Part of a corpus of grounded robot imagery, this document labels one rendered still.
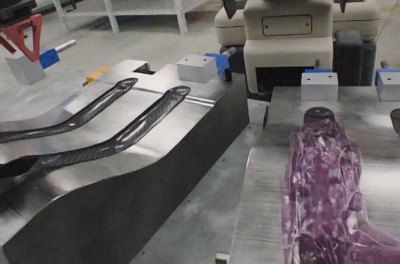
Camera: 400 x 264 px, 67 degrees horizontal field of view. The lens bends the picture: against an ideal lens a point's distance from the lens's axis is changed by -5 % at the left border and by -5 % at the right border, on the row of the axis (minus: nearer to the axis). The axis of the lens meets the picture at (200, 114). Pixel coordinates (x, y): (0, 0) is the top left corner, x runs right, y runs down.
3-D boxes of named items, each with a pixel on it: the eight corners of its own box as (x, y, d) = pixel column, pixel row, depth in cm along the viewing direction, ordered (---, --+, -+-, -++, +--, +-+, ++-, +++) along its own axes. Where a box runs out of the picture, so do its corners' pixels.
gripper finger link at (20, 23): (25, 70, 51) (-1, 15, 46) (6, 66, 55) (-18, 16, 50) (58, 53, 55) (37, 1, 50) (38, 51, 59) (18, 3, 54)
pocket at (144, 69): (152, 79, 61) (147, 61, 59) (173, 82, 58) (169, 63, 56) (136, 90, 58) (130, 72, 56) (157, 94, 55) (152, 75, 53)
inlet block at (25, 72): (72, 53, 66) (62, 28, 63) (86, 55, 63) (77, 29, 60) (17, 82, 57) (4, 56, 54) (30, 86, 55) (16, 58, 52)
